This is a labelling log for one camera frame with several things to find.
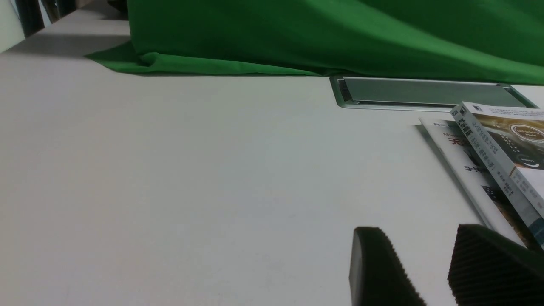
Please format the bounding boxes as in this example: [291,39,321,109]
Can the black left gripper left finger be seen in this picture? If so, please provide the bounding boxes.
[348,227,426,306]

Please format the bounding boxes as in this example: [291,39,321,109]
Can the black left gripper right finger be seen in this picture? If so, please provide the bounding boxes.
[448,224,544,306]

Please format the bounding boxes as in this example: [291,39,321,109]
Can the thin white magazine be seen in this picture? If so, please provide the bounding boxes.
[420,117,543,252]

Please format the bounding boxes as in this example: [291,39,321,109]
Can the white self-driving textbook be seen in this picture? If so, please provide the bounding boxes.
[450,102,544,247]

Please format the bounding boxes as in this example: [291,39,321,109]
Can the green backdrop cloth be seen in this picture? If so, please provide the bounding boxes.
[88,0,544,85]

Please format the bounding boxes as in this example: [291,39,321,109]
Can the silver desk cable hatch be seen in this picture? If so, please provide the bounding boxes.
[329,76,538,112]

